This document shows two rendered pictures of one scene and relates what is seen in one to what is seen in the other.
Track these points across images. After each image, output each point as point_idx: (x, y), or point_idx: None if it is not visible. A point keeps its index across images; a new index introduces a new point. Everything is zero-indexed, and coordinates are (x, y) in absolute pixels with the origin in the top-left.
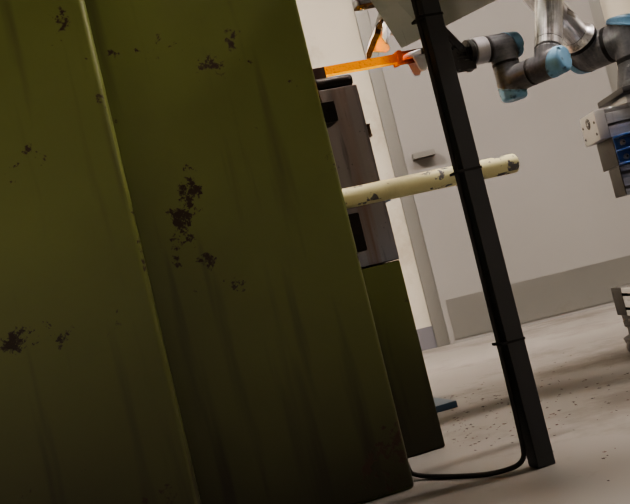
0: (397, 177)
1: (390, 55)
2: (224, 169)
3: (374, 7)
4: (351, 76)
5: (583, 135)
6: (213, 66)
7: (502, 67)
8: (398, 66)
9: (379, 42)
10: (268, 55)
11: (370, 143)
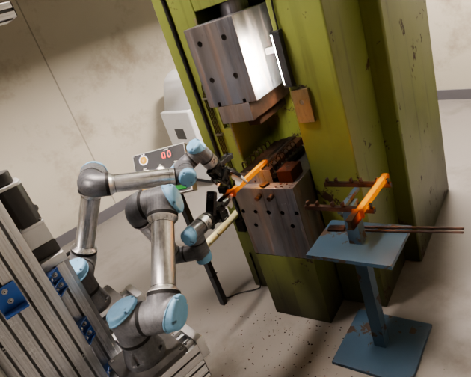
0: (222, 223)
1: (231, 188)
2: None
3: (226, 162)
4: (232, 184)
5: (206, 345)
6: None
7: None
8: (234, 196)
9: (237, 179)
10: None
11: (241, 211)
